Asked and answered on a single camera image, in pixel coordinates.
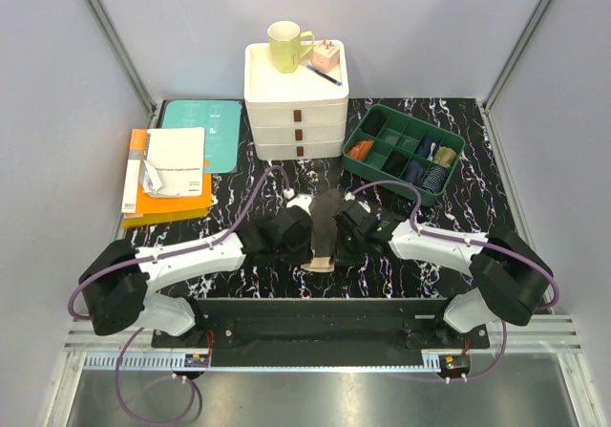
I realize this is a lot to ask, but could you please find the rolled grey-blue garment in tray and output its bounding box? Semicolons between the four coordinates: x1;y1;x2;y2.
403;160;426;186

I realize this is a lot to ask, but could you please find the white paper manual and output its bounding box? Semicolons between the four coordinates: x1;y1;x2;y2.
142;127;205;198

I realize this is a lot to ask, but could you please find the grey underwear with cream waistband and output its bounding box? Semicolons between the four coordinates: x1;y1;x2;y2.
302;189;343;273

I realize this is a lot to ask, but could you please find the rolled black garment in tray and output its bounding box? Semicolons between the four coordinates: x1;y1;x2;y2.
361;111;387;137

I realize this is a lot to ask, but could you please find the white three-drawer storage unit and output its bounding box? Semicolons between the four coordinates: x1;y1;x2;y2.
243;40;349;160

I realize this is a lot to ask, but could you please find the green divided organizer tray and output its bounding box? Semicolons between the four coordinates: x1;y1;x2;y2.
342;104;466;206

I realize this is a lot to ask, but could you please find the teal plastic board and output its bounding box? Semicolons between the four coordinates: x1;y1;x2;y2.
160;99;242;174

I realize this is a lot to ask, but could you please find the yellow-green mug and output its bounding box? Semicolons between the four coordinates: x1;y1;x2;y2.
267;20;315;74

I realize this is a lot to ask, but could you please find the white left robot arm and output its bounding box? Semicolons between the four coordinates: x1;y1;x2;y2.
77;194;313;347

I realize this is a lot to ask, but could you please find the pink power adapter cube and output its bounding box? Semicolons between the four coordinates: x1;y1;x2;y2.
311;39;340;74

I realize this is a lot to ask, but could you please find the blue pen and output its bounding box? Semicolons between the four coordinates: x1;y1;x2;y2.
306;64;343;87

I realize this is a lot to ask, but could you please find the orange book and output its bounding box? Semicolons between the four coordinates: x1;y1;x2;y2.
121;127;214;229

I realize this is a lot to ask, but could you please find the rolled navy garment in tray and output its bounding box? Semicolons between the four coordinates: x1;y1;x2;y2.
414;136;439;160

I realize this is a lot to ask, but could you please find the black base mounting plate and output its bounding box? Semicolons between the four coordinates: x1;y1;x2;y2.
152;298;489;349

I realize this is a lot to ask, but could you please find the rolled orange garment in tray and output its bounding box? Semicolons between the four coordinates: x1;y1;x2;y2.
348;139;374;161

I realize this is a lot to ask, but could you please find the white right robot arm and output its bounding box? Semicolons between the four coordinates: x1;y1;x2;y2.
334;201;552;348

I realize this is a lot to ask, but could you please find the rolled khaki garment in tray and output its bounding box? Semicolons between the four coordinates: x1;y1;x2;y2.
433;146;457;168

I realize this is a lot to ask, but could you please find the rolled striped garment in tray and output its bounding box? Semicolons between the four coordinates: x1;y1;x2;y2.
421;164;447;194

